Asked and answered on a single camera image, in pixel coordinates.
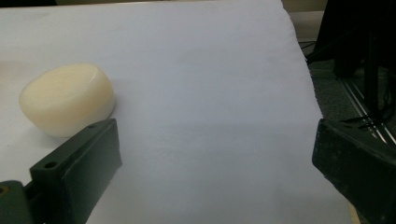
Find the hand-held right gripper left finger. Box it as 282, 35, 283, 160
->
29, 118, 123, 224

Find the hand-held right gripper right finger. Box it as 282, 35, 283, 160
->
311, 118, 396, 224

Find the cream round soap bar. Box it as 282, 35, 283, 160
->
18, 63, 116, 138

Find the black metal stand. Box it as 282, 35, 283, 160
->
306, 0, 396, 115

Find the white table cover sheet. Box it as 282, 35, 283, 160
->
0, 0, 354, 224

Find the silver metal rail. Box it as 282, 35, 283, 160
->
340, 77, 396, 146

